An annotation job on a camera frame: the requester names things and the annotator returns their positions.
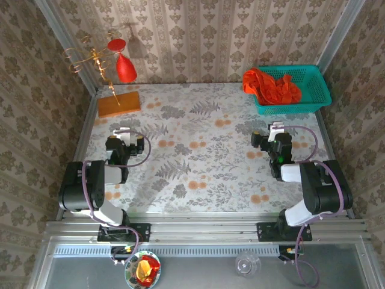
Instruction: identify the orange t-shirt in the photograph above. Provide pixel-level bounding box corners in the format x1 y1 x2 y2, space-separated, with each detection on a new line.
242 67 303 106

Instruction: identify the teal plastic basket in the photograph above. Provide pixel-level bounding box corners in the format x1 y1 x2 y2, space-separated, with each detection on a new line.
249 64 333 116

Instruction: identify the floral tablecloth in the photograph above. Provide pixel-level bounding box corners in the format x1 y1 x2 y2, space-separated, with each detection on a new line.
72 82 347 214

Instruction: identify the red goblet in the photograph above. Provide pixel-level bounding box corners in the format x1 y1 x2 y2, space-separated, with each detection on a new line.
107 38 138 84

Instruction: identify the red foil wrapper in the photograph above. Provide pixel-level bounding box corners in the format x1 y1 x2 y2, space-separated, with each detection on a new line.
141 255 161 285

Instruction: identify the gold foil wrapper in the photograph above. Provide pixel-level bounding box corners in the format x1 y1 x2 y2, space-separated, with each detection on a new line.
135 259 153 279

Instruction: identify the clear plastic cup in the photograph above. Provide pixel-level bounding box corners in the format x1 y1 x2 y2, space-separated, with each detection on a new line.
234 251 262 278

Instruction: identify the floral patterned bowl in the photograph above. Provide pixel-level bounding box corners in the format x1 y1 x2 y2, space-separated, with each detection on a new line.
124 250 162 289

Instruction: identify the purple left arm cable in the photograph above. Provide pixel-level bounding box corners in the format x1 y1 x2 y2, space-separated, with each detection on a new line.
82 129 152 266

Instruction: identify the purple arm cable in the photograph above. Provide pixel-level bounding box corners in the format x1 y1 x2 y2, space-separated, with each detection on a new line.
82 129 152 266
282 125 347 288

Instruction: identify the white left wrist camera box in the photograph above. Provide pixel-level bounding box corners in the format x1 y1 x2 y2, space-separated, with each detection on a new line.
113 128 132 147

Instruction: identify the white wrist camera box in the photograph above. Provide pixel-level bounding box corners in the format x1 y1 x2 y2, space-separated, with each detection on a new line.
268 122 285 142
113 128 132 147

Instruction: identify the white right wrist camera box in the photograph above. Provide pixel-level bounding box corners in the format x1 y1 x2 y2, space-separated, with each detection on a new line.
268 122 285 142

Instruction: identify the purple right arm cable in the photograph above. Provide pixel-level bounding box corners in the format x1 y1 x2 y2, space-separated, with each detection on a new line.
282 125 347 288

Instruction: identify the aluminium side rail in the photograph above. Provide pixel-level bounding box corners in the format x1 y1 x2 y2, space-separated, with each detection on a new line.
317 110 356 220
56 95 99 221

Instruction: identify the gold wire stand wooden base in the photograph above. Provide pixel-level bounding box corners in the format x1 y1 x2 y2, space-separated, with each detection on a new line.
62 31 142 119

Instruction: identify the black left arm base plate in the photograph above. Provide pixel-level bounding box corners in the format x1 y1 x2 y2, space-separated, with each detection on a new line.
97 222 151 243

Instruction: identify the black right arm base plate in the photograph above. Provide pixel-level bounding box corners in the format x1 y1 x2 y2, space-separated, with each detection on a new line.
256 222 313 243

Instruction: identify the black cable connector box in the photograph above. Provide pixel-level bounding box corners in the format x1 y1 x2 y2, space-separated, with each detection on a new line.
278 245 304 261
109 245 136 262

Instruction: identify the aluminium mounting rail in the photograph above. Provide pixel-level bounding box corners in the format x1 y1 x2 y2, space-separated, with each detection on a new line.
45 212 369 244

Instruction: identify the grey slotted cable duct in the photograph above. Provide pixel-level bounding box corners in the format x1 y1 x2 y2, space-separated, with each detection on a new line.
53 244 280 258

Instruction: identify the aluminium frame post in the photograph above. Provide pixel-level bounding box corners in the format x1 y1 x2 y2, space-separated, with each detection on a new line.
35 0 99 97
317 0 366 73

